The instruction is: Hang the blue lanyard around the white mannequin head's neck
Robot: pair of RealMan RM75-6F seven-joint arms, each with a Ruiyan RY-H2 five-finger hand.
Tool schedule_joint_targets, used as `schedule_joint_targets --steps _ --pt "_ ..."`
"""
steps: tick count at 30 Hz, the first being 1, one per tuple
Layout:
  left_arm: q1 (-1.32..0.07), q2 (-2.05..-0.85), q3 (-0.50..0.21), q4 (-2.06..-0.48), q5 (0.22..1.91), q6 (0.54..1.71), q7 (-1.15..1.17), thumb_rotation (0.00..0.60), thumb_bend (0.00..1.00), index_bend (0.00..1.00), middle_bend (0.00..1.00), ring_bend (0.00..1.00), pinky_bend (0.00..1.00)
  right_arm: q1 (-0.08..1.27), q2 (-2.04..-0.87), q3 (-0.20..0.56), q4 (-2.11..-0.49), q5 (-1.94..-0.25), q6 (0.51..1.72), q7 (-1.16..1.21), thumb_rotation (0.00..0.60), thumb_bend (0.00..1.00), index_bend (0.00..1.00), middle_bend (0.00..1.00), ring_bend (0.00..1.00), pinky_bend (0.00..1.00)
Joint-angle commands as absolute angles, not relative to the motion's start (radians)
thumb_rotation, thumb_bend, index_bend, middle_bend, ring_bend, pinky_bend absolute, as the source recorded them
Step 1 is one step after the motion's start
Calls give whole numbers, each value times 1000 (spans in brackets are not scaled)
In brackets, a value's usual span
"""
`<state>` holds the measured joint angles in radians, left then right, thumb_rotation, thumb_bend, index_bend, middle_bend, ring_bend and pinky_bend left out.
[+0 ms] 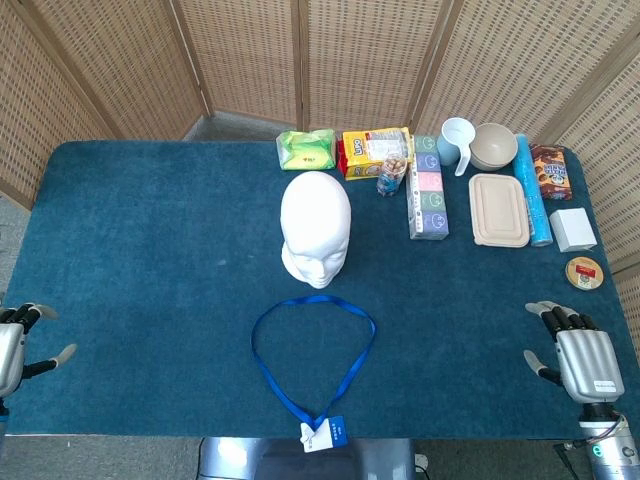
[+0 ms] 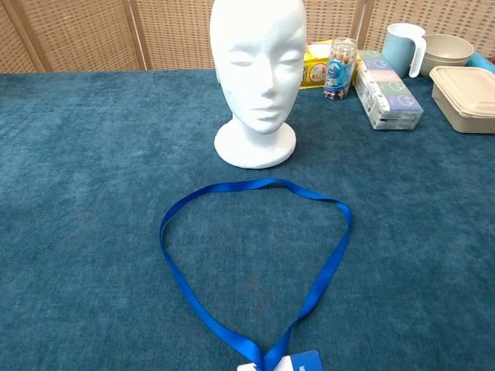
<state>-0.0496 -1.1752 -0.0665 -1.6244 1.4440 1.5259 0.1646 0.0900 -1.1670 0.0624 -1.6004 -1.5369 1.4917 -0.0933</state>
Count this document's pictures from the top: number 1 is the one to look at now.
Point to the beige bowl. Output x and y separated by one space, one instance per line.
494 147

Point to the wicker folding screen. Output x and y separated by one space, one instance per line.
350 60

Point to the white square box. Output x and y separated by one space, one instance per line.
572 230

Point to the blue bag roll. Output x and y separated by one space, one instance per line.
532 195

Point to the round gold tin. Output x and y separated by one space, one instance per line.
584 273

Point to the brown cookie box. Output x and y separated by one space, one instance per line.
551 172

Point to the white foam mannequin head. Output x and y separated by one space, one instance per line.
315 220

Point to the beige lidded lunch box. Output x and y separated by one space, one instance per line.
499 210

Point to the pastel tissue multipack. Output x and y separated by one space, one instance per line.
428 200

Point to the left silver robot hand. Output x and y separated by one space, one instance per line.
11 350

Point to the blue carpet table cover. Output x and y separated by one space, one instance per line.
150 250

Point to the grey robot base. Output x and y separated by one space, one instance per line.
300 465

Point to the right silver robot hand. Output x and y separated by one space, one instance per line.
587 360

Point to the green snack packet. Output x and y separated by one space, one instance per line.
306 150

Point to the clear plastic snack jar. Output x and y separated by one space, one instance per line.
391 177

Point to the yellow biscuit box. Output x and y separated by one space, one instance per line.
372 155

